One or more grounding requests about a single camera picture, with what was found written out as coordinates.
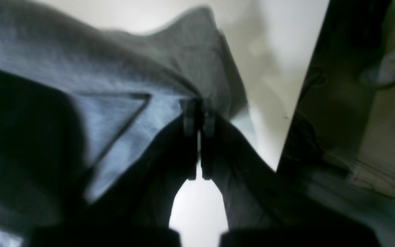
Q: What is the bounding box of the grey t-shirt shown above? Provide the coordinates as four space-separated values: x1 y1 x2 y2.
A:
0 0 246 246

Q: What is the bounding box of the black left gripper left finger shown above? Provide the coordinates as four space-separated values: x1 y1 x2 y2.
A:
23 99 203 247

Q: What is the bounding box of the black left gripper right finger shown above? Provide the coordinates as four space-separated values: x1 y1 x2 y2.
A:
201 99 380 247

